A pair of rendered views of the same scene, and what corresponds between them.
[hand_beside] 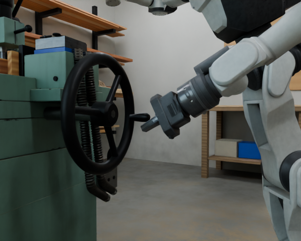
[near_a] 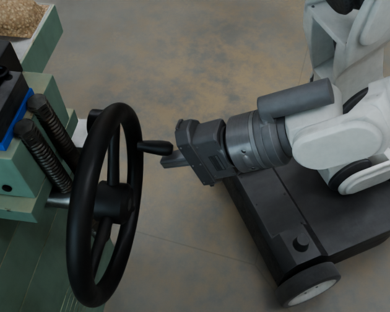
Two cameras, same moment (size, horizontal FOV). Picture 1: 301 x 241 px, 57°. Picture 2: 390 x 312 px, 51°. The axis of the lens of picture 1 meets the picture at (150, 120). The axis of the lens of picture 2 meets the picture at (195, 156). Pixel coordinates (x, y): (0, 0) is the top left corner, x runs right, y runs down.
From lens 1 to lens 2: 63 cm
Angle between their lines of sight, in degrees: 54
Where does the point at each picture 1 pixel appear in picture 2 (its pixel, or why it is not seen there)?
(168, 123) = (212, 178)
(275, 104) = (362, 52)
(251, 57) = (368, 150)
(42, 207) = (43, 265)
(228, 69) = (325, 156)
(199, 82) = (271, 151)
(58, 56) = not seen: outside the picture
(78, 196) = not seen: hidden behind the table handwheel
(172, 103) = (218, 155)
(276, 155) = not seen: hidden behind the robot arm
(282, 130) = (358, 70)
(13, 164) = not seen: outside the picture
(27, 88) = not seen: outside the picture
